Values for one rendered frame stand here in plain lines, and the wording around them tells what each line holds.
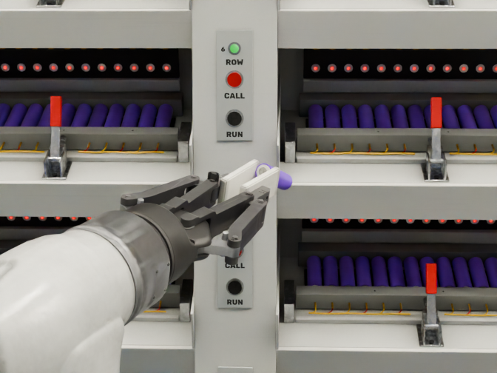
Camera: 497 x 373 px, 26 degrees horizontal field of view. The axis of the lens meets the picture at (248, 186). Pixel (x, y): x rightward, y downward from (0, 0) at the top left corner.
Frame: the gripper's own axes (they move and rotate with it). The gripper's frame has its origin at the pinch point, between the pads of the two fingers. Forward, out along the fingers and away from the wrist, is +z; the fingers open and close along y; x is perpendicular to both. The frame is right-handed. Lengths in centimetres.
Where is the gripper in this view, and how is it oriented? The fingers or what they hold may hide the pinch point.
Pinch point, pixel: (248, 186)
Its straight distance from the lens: 108.7
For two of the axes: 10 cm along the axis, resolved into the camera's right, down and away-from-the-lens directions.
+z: 4.9, -2.9, 8.2
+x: 1.4, -9.0, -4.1
